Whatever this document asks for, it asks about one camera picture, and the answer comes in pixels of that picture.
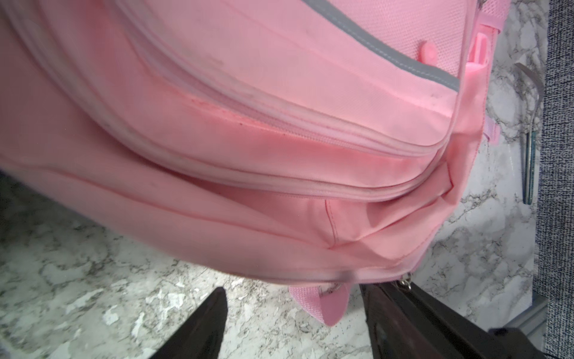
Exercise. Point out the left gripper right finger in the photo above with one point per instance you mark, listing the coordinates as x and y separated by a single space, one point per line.
409 323

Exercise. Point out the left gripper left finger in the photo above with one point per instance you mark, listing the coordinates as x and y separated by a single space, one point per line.
201 335

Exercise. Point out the green pen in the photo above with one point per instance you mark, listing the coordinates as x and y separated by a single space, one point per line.
530 155

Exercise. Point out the pink backpack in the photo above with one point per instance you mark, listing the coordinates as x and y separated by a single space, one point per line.
317 144

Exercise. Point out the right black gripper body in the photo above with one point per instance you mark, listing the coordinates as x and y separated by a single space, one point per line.
517 345

